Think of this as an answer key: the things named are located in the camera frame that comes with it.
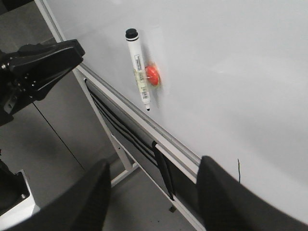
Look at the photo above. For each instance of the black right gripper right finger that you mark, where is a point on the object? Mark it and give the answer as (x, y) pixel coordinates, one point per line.
(226, 205)

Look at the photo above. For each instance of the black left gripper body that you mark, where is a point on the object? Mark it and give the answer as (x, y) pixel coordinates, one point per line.
(28, 74)

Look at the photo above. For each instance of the orange round magnet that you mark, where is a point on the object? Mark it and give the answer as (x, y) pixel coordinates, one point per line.
(152, 75)

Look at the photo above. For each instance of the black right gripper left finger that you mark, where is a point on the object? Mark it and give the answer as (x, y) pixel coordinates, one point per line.
(82, 207)

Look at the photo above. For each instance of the white whiteboard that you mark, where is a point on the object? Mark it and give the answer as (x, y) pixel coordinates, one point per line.
(233, 86)

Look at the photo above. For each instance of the white whiteboard stand frame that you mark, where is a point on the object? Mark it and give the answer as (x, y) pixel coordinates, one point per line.
(125, 155)

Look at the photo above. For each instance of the white horizontal stand bar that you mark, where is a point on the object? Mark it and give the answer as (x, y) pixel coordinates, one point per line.
(188, 167)

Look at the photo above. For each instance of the white whiteboard marker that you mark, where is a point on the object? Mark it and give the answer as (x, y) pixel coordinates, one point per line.
(134, 46)

